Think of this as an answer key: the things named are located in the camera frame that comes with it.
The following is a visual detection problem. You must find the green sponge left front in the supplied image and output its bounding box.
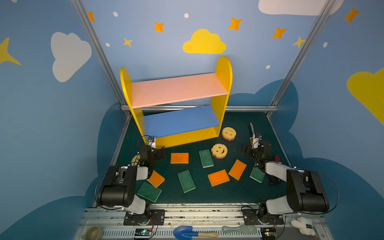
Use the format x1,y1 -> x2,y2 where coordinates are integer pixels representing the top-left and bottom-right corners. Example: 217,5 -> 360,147
137,183 -> 162,203

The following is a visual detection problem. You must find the green sponge centre front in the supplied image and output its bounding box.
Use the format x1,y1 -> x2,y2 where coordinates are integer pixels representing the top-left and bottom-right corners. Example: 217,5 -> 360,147
178,170 -> 196,193

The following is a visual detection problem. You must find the yellow smiley sponge centre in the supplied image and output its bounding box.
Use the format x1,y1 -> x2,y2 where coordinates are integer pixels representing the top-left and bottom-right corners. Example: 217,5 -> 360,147
211,144 -> 228,159

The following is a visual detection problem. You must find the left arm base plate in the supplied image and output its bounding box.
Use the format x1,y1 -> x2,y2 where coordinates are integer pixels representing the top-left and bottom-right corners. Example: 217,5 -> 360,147
123,209 -> 165,226

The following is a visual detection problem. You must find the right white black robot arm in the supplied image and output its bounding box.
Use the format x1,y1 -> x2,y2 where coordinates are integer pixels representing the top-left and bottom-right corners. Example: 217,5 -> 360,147
242,140 -> 330,219

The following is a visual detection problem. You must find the beige bowl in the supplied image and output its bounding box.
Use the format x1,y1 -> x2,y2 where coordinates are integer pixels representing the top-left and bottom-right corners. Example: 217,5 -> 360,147
82,226 -> 103,240

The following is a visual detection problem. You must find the left circuit board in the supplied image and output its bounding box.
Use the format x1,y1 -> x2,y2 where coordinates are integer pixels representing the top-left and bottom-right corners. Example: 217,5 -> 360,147
134,228 -> 153,239

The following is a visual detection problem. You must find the green sponge centre upright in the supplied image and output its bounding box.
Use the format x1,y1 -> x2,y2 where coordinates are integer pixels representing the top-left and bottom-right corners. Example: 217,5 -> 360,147
199,150 -> 214,169

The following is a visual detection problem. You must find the circuit board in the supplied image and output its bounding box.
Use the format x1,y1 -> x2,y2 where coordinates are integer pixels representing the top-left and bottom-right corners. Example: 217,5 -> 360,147
261,228 -> 277,240
134,228 -> 153,239

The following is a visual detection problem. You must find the yellow smiley sponge near shelf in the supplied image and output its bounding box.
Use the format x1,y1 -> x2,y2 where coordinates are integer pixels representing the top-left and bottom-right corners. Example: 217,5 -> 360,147
222,127 -> 237,142

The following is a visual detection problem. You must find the orange sponge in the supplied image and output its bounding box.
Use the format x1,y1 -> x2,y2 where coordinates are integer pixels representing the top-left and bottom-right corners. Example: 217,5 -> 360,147
228,160 -> 247,181
147,170 -> 165,188
208,170 -> 230,187
170,153 -> 189,164

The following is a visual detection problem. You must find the yellow smiley sponge left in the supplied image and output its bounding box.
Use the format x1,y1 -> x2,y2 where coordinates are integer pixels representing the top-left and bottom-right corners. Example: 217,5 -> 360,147
131,154 -> 140,166

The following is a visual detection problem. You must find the green sponge right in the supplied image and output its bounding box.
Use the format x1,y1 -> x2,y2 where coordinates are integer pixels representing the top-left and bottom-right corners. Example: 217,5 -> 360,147
250,167 -> 265,184

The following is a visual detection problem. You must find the right circuit board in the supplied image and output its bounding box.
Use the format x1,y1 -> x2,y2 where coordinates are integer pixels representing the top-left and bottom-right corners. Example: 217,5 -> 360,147
261,228 -> 277,240

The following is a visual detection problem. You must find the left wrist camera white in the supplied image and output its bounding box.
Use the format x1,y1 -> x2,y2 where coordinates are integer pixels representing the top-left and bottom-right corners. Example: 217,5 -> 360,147
148,136 -> 156,149

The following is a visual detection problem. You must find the yellow shelf with pink and blue boards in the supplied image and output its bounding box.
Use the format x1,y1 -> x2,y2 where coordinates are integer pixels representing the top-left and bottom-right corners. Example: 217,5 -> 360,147
120,56 -> 233,149

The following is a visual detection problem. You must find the white plush toy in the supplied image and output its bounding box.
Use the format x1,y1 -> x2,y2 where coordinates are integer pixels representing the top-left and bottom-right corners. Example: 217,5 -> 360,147
291,217 -> 316,236

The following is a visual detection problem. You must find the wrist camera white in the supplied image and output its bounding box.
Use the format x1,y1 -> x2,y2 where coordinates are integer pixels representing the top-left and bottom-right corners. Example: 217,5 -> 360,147
148,136 -> 156,149
250,134 -> 262,149

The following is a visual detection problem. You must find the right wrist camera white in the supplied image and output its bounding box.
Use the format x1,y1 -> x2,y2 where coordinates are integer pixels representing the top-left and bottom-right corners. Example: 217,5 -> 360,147
250,134 -> 262,149

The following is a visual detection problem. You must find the metal trowel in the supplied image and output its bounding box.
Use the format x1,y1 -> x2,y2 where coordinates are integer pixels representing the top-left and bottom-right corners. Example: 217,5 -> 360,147
249,122 -> 255,138

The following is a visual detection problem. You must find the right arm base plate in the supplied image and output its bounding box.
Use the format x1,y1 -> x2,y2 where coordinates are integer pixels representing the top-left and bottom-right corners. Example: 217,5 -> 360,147
241,206 -> 285,225

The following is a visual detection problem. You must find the blue toy shovel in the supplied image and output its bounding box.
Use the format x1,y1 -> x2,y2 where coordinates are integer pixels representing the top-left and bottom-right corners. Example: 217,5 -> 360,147
173,226 -> 218,240

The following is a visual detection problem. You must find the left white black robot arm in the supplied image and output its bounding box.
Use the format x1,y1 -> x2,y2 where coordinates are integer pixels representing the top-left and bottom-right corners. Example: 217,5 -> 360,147
95,145 -> 165,215

